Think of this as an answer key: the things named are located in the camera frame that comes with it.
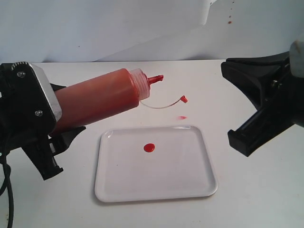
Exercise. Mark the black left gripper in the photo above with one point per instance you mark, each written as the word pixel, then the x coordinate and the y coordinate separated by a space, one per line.
pixel 20 128

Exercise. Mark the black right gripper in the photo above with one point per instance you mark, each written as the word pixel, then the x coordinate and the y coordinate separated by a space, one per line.
pixel 277 95

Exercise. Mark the red sauce squeeze bottle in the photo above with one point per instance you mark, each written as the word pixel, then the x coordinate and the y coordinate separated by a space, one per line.
pixel 102 97

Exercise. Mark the small red table stain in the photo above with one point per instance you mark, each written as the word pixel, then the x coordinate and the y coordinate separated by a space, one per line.
pixel 181 117

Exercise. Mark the red sauce blob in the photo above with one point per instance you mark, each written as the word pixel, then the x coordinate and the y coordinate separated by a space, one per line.
pixel 150 147

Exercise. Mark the white rectangular plastic tray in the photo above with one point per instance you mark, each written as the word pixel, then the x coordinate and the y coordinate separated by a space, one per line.
pixel 179 167

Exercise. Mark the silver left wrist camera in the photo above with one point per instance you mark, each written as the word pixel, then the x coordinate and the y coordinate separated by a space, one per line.
pixel 37 90

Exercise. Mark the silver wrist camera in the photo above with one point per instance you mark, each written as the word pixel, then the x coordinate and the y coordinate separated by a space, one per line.
pixel 37 90
pixel 296 56

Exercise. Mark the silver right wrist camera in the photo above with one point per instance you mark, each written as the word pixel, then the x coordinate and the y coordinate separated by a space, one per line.
pixel 296 56

